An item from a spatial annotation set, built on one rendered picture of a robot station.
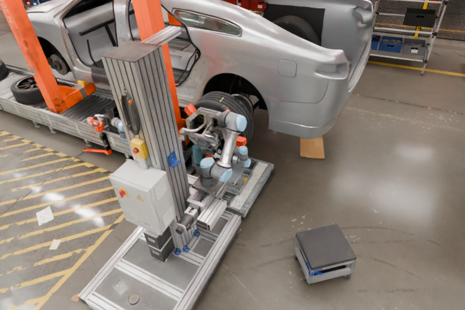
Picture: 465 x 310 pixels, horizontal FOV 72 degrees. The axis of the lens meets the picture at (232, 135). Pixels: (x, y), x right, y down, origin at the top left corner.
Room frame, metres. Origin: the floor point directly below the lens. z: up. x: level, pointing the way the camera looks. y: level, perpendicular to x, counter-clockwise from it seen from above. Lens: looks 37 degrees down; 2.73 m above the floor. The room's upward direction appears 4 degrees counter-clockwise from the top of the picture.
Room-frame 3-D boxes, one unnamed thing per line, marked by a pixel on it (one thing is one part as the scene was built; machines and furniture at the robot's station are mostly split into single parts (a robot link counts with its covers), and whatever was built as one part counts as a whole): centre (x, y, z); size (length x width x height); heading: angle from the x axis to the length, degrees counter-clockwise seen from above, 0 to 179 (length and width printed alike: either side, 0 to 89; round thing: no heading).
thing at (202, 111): (2.51, 0.20, 0.85); 0.54 x 0.07 x 0.54; 60
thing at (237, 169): (2.66, 0.12, 0.32); 0.40 x 0.30 x 0.28; 60
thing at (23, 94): (4.64, 3.10, 0.39); 0.66 x 0.66 x 0.24
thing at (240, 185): (2.64, 0.09, 0.13); 0.50 x 0.36 x 0.10; 60
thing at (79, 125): (3.39, 1.70, 0.28); 2.47 x 0.09 x 0.22; 60
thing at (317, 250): (1.54, -0.72, 0.17); 0.43 x 0.36 x 0.34; 100
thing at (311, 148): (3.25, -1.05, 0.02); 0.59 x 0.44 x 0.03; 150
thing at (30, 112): (4.59, 3.01, 0.20); 1.00 x 0.86 x 0.39; 60
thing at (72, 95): (3.99, 2.14, 0.69); 0.52 x 0.17 x 0.35; 150
